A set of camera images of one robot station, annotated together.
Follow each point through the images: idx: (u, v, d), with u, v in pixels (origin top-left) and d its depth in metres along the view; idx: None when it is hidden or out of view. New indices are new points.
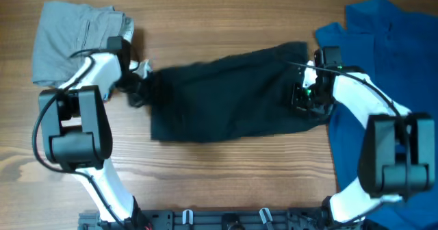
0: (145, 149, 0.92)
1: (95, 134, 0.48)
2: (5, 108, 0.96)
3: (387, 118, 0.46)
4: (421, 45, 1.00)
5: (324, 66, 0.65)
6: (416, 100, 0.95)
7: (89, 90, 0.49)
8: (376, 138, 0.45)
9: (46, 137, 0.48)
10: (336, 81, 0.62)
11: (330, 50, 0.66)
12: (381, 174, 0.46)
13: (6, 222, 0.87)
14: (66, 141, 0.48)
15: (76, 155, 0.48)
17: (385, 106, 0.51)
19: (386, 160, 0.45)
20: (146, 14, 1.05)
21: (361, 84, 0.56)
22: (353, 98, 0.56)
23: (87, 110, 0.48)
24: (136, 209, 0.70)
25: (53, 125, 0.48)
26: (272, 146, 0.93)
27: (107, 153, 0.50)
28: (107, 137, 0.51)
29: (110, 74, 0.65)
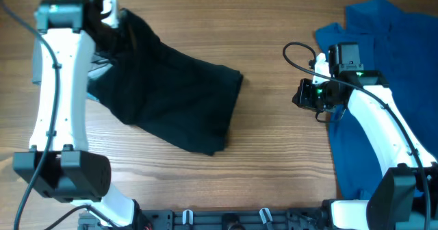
0: (145, 149, 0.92)
1: (89, 187, 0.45)
2: (4, 108, 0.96)
3: (407, 174, 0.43)
4: (421, 45, 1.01)
5: (340, 66, 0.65)
6: (415, 100, 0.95)
7: (73, 161, 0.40)
8: (393, 196, 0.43)
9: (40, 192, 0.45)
10: (352, 94, 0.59)
11: (347, 50, 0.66)
12: (394, 224, 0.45)
13: (5, 222, 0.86)
14: (62, 195, 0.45)
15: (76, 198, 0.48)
17: (406, 150, 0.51)
19: (400, 215, 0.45)
20: (146, 14, 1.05)
21: (382, 107, 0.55)
22: (371, 122, 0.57)
23: (76, 176, 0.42)
24: (137, 211, 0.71)
25: (42, 186, 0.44)
26: (272, 146, 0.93)
27: (105, 187, 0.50)
28: (102, 174, 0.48)
29: (85, 63, 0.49)
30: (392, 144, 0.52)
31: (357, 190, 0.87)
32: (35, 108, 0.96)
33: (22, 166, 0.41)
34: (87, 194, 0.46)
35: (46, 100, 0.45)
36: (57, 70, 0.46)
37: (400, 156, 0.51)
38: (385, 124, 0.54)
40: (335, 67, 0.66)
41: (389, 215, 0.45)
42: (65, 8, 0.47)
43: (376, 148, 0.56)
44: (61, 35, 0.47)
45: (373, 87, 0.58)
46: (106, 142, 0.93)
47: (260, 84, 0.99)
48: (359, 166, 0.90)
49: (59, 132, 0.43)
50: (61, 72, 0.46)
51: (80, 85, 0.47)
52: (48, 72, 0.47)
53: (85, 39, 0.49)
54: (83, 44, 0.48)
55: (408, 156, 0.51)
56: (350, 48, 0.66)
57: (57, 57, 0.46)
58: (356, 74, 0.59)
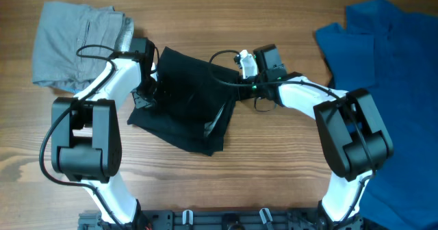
0: (145, 149, 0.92)
1: (104, 151, 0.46)
2: (4, 108, 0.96)
3: (329, 105, 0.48)
4: (421, 45, 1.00)
5: (265, 72, 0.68)
6: (415, 100, 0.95)
7: (104, 105, 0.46)
8: (328, 128, 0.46)
9: (55, 146, 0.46)
10: (279, 90, 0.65)
11: (269, 55, 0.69)
12: (347, 156, 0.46)
13: (6, 222, 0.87)
14: (74, 155, 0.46)
15: (84, 169, 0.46)
17: (324, 96, 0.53)
19: (344, 142, 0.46)
20: (146, 14, 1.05)
21: (300, 85, 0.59)
22: (300, 100, 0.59)
23: (99, 126, 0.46)
24: (138, 211, 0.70)
25: (63, 137, 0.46)
26: (272, 146, 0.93)
27: (112, 170, 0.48)
28: (115, 155, 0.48)
29: (129, 81, 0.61)
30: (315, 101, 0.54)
31: None
32: (35, 108, 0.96)
33: (58, 108, 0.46)
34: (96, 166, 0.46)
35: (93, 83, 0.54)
36: (113, 71, 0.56)
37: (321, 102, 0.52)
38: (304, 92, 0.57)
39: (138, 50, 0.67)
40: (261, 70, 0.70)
41: (337, 148, 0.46)
42: (126, 57, 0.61)
43: (312, 114, 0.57)
44: (124, 61, 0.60)
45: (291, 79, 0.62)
46: None
47: None
48: None
49: (101, 94, 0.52)
50: (116, 74, 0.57)
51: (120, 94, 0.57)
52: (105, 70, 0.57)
53: (135, 68, 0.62)
54: (133, 72, 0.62)
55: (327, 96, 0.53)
56: (271, 52, 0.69)
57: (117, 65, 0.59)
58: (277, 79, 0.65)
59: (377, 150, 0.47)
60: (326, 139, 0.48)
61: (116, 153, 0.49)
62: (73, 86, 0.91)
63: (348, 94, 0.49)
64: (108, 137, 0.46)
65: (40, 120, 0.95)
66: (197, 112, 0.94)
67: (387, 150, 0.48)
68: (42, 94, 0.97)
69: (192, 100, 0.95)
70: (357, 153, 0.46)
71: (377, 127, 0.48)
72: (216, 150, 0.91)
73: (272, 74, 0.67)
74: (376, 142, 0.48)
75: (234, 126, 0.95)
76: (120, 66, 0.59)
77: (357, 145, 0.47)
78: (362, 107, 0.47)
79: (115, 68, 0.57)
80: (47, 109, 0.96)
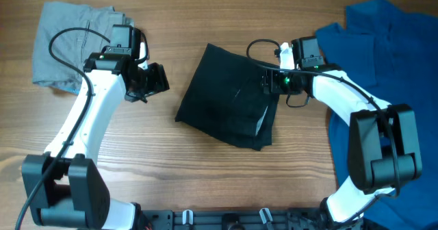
0: (145, 149, 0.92)
1: (87, 212, 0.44)
2: (4, 108, 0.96)
3: (369, 114, 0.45)
4: (421, 45, 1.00)
5: (302, 61, 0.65)
6: (415, 100, 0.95)
7: (82, 166, 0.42)
8: (361, 138, 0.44)
9: (34, 209, 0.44)
10: (313, 81, 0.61)
11: (308, 45, 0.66)
12: (372, 170, 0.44)
13: (5, 222, 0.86)
14: (55, 217, 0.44)
15: (68, 225, 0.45)
17: (365, 102, 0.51)
19: (374, 157, 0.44)
20: (146, 14, 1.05)
21: (339, 81, 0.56)
22: (333, 97, 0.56)
23: (79, 191, 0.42)
24: (138, 212, 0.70)
25: (41, 200, 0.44)
26: (272, 146, 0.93)
27: (98, 225, 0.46)
28: (100, 202, 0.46)
29: (113, 98, 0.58)
30: (353, 105, 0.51)
31: None
32: (35, 108, 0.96)
33: (29, 174, 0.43)
34: (79, 224, 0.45)
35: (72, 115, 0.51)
36: (90, 98, 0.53)
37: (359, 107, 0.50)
38: (342, 91, 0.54)
39: (120, 44, 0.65)
40: (298, 62, 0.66)
41: (364, 160, 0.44)
42: (108, 63, 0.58)
43: (345, 118, 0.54)
44: (102, 77, 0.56)
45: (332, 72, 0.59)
46: (105, 142, 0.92)
47: None
48: None
49: (76, 143, 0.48)
50: (93, 100, 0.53)
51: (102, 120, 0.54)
52: (81, 97, 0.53)
53: (117, 83, 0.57)
54: (116, 90, 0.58)
55: (367, 104, 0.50)
56: (310, 42, 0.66)
57: (93, 89, 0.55)
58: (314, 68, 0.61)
59: (405, 170, 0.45)
60: (354, 151, 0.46)
61: (100, 202, 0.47)
62: (73, 86, 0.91)
63: (389, 107, 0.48)
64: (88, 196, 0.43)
65: (40, 120, 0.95)
66: (228, 102, 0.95)
67: (415, 172, 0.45)
68: (42, 94, 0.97)
69: (225, 89, 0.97)
70: (382, 169, 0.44)
71: (410, 146, 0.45)
72: (248, 135, 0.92)
73: (308, 64, 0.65)
74: (406, 161, 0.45)
75: None
76: (98, 88, 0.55)
77: (386, 161, 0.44)
78: (401, 121, 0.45)
79: (91, 94, 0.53)
80: (47, 109, 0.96)
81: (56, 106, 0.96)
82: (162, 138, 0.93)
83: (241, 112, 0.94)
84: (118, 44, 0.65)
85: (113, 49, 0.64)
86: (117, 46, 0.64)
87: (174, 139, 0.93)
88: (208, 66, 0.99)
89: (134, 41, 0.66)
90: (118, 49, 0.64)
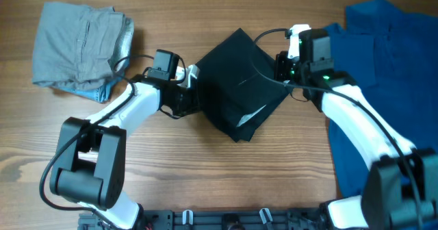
0: (145, 149, 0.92)
1: (105, 182, 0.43)
2: (5, 108, 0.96)
3: (392, 162, 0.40)
4: (421, 46, 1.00)
5: (311, 64, 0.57)
6: (414, 100, 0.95)
7: (115, 133, 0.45)
8: (382, 187, 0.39)
9: (56, 168, 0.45)
10: (324, 98, 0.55)
11: (318, 44, 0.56)
12: (391, 220, 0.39)
13: (5, 222, 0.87)
14: (72, 183, 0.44)
15: (81, 197, 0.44)
17: (387, 142, 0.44)
19: (394, 206, 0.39)
20: (146, 15, 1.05)
21: (353, 104, 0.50)
22: (345, 121, 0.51)
23: (107, 153, 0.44)
24: (141, 215, 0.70)
25: (66, 159, 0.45)
26: (272, 146, 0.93)
27: (109, 205, 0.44)
28: (116, 186, 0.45)
29: (147, 108, 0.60)
30: (371, 143, 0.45)
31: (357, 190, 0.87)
32: (35, 108, 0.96)
33: (68, 130, 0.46)
34: (93, 198, 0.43)
35: (111, 105, 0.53)
36: (131, 97, 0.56)
37: (379, 147, 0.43)
38: (358, 118, 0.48)
39: (160, 68, 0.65)
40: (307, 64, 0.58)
41: (383, 209, 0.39)
42: (148, 83, 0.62)
43: (359, 150, 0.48)
44: (144, 87, 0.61)
45: (343, 87, 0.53)
46: None
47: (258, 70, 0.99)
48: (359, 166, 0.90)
49: (116, 119, 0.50)
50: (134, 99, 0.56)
51: (134, 118, 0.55)
52: (123, 96, 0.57)
53: (155, 96, 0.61)
54: (152, 100, 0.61)
55: (389, 146, 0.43)
56: (321, 41, 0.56)
57: (135, 90, 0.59)
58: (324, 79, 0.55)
59: (425, 215, 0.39)
60: (374, 197, 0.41)
61: (116, 184, 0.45)
62: (73, 87, 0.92)
63: (414, 153, 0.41)
64: (111, 168, 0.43)
65: (40, 120, 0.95)
66: (227, 85, 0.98)
67: (435, 215, 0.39)
68: (42, 94, 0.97)
69: (232, 76, 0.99)
70: (402, 214, 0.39)
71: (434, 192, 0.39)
72: (243, 137, 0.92)
73: (318, 69, 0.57)
74: (428, 209, 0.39)
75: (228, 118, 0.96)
76: (140, 91, 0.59)
77: (406, 205, 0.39)
78: (425, 168, 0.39)
79: (134, 94, 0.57)
80: (48, 109, 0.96)
81: (56, 106, 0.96)
82: (162, 137, 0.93)
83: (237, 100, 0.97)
84: (157, 68, 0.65)
85: (154, 72, 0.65)
86: (157, 70, 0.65)
87: (174, 139, 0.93)
88: (228, 46, 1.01)
89: (173, 68, 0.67)
90: (158, 72, 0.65)
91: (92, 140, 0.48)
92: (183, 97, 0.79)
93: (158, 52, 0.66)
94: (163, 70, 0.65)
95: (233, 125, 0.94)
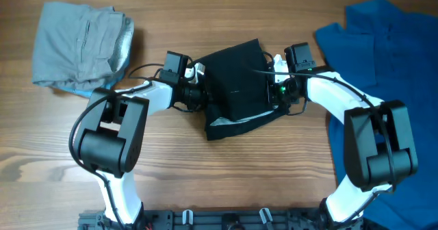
0: (144, 149, 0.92)
1: (126, 146, 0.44)
2: (4, 108, 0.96)
3: (363, 111, 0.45)
4: (421, 45, 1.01)
5: (295, 66, 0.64)
6: (415, 100, 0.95)
7: (139, 102, 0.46)
8: (356, 134, 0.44)
9: (82, 129, 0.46)
10: (308, 83, 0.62)
11: (300, 50, 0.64)
12: (369, 166, 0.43)
13: (5, 222, 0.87)
14: (94, 144, 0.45)
15: (101, 159, 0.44)
17: (358, 100, 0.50)
19: (369, 153, 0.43)
20: (146, 14, 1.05)
21: (332, 83, 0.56)
22: (328, 98, 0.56)
23: (130, 118, 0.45)
24: (141, 214, 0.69)
25: (92, 121, 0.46)
26: (272, 146, 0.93)
27: (127, 170, 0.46)
28: (134, 153, 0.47)
29: (160, 101, 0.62)
30: (347, 105, 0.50)
31: None
32: (35, 108, 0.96)
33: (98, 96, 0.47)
34: (112, 161, 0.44)
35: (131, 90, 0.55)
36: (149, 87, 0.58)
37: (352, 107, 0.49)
38: (337, 92, 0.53)
39: (170, 70, 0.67)
40: (292, 68, 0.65)
41: (360, 155, 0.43)
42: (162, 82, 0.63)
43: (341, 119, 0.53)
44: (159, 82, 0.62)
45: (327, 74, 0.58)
46: None
47: None
48: None
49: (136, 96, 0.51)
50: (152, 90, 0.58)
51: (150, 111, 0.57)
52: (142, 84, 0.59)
53: (167, 92, 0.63)
54: (164, 96, 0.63)
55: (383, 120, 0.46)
56: (302, 46, 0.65)
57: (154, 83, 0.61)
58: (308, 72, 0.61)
59: (402, 166, 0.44)
60: (352, 150, 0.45)
61: (134, 152, 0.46)
62: (73, 86, 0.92)
63: (382, 104, 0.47)
64: (135, 132, 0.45)
65: (40, 120, 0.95)
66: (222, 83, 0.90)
67: (410, 167, 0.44)
68: (42, 94, 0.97)
69: (230, 81, 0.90)
70: (379, 163, 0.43)
71: (406, 142, 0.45)
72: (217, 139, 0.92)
73: (302, 68, 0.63)
74: (400, 158, 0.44)
75: None
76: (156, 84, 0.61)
77: (381, 156, 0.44)
78: (395, 118, 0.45)
79: (150, 85, 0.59)
80: (48, 109, 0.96)
81: (57, 105, 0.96)
82: (162, 137, 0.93)
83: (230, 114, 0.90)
84: (168, 69, 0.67)
85: (164, 72, 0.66)
86: (168, 72, 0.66)
87: (174, 139, 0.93)
88: (237, 51, 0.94)
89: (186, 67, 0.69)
90: (169, 74, 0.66)
91: (115, 111, 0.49)
92: (191, 92, 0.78)
93: (169, 55, 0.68)
94: (174, 71, 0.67)
95: (213, 129, 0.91)
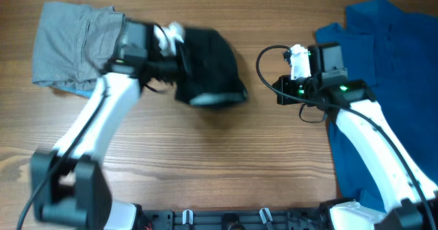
0: (145, 149, 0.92)
1: (89, 213, 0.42)
2: (5, 108, 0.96)
3: (413, 213, 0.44)
4: (421, 45, 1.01)
5: (324, 74, 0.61)
6: (415, 100, 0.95)
7: (87, 167, 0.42)
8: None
9: (36, 207, 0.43)
10: (340, 112, 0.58)
11: (328, 56, 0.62)
12: None
13: (6, 222, 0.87)
14: (56, 215, 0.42)
15: (68, 225, 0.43)
17: (405, 174, 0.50)
19: None
20: (147, 14, 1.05)
21: (374, 129, 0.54)
22: (367, 148, 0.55)
23: (82, 187, 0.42)
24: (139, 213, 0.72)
25: (43, 196, 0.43)
26: (272, 146, 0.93)
27: (97, 227, 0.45)
28: (100, 209, 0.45)
29: (124, 103, 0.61)
30: (391, 179, 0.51)
31: (357, 190, 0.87)
32: (35, 108, 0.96)
33: (37, 166, 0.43)
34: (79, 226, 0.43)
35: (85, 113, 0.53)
36: (105, 98, 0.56)
37: (399, 187, 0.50)
38: (380, 149, 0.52)
39: (134, 44, 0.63)
40: (318, 75, 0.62)
41: None
42: (124, 68, 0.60)
43: (378, 178, 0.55)
44: (120, 83, 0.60)
45: (362, 103, 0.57)
46: None
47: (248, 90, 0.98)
48: (359, 168, 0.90)
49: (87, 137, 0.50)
50: (107, 100, 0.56)
51: (111, 122, 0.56)
52: (96, 97, 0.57)
53: (131, 87, 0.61)
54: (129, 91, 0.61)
55: (410, 187, 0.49)
56: (330, 51, 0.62)
57: (109, 90, 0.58)
58: (339, 90, 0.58)
59: None
60: None
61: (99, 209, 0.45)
62: (73, 86, 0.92)
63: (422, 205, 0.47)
64: (93, 200, 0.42)
65: (40, 120, 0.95)
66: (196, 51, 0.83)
67: None
68: (42, 94, 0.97)
69: (211, 59, 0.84)
70: (410, 217, 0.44)
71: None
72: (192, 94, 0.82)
73: (331, 76, 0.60)
74: None
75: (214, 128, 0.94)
76: (112, 87, 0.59)
77: None
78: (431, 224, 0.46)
79: (105, 95, 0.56)
80: (48, 109, 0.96)
81: (57, 105, 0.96)
82: (162, 138, 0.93)
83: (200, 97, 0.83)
84: (132, 42, 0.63)
85: (129, 49, 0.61)
86: (132, 45, 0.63)
87: (174, 139, 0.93)
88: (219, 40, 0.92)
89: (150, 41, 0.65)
90: (133, 49, 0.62)
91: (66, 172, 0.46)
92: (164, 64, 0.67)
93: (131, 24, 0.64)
94: (139, 46, 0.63)
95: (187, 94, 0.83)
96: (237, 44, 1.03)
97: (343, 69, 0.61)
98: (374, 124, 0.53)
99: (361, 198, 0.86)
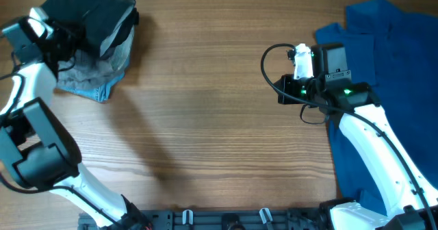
0: (144, 149, 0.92)
1: (57, 142, 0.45)
2: None
3: (413, 220, 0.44)
4: (421, 45, 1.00)
5: (327, 75, 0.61)
6: (415, 100, 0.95)
7: (31, 103, 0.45)
8: None
9: (10, 167, 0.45)
10: (344, 116, 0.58)
11: (332, 57, 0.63)
12: None
13: (5, 222, 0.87)
14: (31, 164, 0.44)
15: (49, 169, 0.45)
17: (408, 183, 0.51)
19: None
20: (146, 14, 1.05)
21: (378, 135, 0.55)
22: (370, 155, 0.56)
23: (39, 125, 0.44)
24: (129, 206, 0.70)
25: (9, 152, 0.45)
26: (272, 146, 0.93)
27: (76, 159, 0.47)
28: (70, 141, 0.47)
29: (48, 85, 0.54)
30: (393, 186, 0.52)
31: (357, 190, 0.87)
32: None
33: None
34: (58, 161, 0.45)
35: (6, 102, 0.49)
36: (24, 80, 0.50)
37: (403, 195, 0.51)
38: (384, 157, 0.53)
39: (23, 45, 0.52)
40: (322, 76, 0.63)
41: None
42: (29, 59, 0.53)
43: (380, 183, 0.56)
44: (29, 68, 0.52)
45: (365, 107, 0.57)
46: (106, 142, 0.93)
47: (248, 90, 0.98)
48: (359, 167, 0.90)
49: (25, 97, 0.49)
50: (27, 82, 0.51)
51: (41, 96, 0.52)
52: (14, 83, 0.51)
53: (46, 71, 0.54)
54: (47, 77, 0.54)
55: (414, 195, 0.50)
56: (335, 52, 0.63)
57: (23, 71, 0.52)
58: (344, 93, 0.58)
59: None
60: None
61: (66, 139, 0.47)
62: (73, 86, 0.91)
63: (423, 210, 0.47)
64: (53, 130, 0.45)
65: None
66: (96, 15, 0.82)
67: None
68: None
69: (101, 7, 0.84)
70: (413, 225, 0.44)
71: None
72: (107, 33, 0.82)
73: (335, 78, 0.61)
74: None
75: (213, 128, 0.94)
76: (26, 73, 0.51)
77: None
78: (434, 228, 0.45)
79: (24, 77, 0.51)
80: None
81: (57, 105, 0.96)
82: (161, 138, 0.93)
83: (105, 20, 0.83)
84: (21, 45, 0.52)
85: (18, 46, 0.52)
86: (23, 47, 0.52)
87: (174, 139, 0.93)
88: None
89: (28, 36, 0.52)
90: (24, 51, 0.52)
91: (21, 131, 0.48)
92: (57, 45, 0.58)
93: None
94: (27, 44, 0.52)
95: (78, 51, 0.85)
96: (237, 44, 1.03)
97: (347, 71, 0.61)
98: (376, 130, 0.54)
99: (361, 198, 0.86)
